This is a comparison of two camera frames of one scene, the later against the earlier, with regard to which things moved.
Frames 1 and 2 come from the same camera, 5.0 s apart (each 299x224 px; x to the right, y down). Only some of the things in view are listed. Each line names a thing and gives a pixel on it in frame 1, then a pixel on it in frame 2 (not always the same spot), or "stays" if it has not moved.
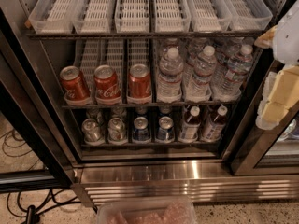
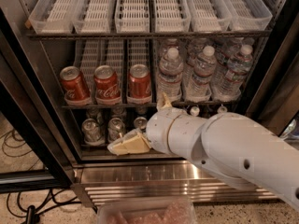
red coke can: x=139 y=85 stays
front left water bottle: x=170 y=77 stays
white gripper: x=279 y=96 → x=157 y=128
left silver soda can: x=92 y=133 stays
